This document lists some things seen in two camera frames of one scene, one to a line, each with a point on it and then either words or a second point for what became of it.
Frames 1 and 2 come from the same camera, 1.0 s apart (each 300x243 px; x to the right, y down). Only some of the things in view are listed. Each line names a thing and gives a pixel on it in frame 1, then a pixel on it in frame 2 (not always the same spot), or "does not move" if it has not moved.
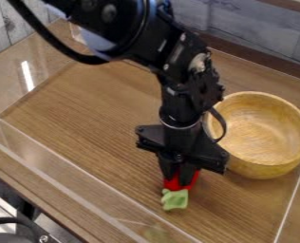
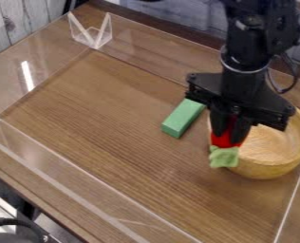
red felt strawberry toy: (176, 193) to (224, 150)
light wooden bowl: (264, 132) does not move
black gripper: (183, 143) to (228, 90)
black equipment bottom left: (31, 232) does not move
